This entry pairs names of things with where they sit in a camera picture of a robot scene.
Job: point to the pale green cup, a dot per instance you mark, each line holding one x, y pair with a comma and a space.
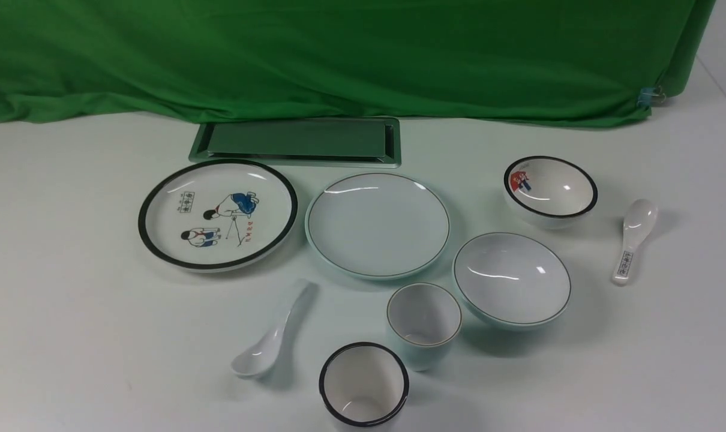
423, 320

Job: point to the pale green plain bowl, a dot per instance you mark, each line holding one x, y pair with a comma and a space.
511, 282

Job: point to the plain white ceramic spoon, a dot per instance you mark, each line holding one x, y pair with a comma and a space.
259, 359

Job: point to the pale green plain plate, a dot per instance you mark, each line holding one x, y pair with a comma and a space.
378, 226

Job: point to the metal rectangular table tray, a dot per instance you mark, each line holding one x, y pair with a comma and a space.
332, 142

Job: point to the black-rimmed illustrated plate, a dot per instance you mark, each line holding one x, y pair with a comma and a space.
218, 215

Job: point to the black-rimmed white cup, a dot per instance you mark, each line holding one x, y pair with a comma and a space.
363, 386

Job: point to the black-rimmed illustrated bowl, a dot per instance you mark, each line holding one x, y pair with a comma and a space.
548, 192

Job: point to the green backdrop cloth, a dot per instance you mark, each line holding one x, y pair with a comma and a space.
575, 64

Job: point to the white spoon with print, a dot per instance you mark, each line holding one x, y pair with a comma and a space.
638, 222

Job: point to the blue binder clip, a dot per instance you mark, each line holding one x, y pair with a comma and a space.
651, 97

